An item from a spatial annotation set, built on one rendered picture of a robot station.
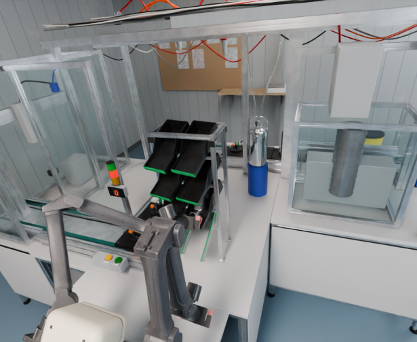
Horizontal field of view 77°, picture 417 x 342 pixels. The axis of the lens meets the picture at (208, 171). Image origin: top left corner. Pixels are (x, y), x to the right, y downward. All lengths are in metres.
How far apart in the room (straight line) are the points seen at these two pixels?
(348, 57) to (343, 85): 0.15
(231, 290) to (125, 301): 0.57
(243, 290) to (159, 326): 0.72
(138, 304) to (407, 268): 1.67
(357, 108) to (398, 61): 2.81
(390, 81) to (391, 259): 2.94
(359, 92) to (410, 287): 1.34
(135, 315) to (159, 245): 0.86
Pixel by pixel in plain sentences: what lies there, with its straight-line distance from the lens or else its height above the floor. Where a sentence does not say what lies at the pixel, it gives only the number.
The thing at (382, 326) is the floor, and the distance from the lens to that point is 2.66.
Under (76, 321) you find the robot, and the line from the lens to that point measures 0.95.
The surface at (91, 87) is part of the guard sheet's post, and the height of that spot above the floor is 1.86.
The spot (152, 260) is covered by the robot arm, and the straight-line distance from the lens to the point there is 0.74.
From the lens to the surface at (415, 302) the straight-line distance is 2.44.
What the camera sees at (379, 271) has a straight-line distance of 2.20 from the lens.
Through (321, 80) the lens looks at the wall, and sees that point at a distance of 4.44.
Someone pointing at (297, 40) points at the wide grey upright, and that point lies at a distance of 2.08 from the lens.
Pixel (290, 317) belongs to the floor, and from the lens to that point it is 2.49.
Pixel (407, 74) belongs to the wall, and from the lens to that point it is 4.57.
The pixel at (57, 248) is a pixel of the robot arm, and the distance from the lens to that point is 1.18.
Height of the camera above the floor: 2.10
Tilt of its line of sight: 29 degrees down
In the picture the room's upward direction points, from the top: 5 degrees counter-clockwise
